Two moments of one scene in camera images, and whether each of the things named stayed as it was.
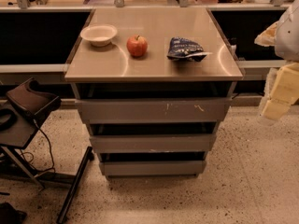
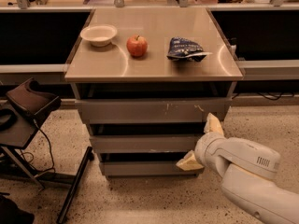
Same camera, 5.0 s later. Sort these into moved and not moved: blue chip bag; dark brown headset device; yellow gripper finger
Moved: yellow gripper finger
Not moved: dark brown headset device; blue chip bag
